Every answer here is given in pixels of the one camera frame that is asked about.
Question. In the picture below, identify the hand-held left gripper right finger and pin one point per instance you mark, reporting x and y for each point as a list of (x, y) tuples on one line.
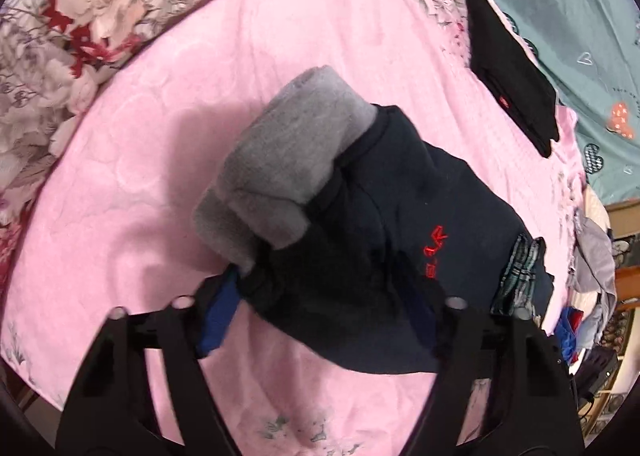
[(421, 321)]

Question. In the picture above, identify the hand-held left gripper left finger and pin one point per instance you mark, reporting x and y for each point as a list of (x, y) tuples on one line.
[(220, 318)]

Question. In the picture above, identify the navy pants with grey lining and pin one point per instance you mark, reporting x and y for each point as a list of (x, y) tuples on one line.
[(375, 216)]

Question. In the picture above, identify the green plaid cloth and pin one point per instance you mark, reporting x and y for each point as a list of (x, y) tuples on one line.
[(520, 271)]

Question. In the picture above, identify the blue and red garment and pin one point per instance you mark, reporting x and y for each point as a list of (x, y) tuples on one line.
[(570, 333)]

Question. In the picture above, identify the pink floral blanket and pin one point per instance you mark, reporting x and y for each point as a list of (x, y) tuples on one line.
[(150, 186)]

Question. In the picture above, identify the grey garment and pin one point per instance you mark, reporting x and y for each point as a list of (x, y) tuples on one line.
[(595, 256)]

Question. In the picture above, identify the cream white cloth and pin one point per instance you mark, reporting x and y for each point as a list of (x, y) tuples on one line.
[(593, 206)]

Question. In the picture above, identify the wooden furniture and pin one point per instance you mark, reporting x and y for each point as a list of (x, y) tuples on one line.
[(625, 213)]

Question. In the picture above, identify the black folded garment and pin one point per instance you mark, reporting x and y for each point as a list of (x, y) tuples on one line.
[(510, 66)]

